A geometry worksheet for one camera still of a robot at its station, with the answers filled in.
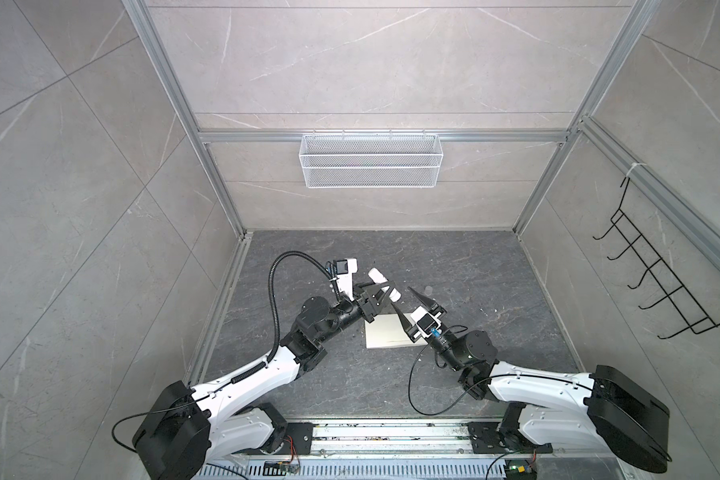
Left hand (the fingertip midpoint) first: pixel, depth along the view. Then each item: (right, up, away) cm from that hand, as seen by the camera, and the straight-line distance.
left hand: (392, 279), depth 66 cm
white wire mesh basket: (-4, +38, +35) cm, 52 cm away
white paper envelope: (-1, -11, -2) cm, 11 cm away
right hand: (+3, -3, +4) cm, 6 cm away
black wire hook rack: (+60, -7, -8) cm, 61 cm away
